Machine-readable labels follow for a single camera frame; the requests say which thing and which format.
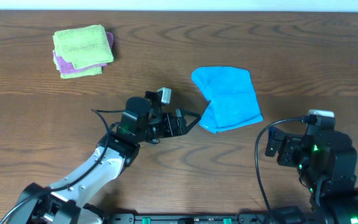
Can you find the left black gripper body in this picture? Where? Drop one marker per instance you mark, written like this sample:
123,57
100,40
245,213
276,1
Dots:
160,129

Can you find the blue cloth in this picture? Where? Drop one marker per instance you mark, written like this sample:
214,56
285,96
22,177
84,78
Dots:
232,99

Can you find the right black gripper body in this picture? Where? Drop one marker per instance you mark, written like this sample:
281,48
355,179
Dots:
288,152

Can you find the purple folded towel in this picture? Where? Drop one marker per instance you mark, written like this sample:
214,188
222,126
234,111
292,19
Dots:
82,51

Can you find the top green folded towel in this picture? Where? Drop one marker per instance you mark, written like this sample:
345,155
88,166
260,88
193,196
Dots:
84,46

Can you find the green folded towel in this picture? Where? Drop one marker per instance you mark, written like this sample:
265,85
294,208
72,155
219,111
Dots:
67,69
84,46

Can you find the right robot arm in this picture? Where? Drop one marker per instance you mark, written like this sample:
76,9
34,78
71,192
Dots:
325,160

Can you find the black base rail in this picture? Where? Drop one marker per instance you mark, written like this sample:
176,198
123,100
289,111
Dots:
242,218

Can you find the bottom green folded towel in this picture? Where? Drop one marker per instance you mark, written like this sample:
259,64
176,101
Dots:
67,69

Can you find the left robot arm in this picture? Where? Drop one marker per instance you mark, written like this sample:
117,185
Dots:
64,201

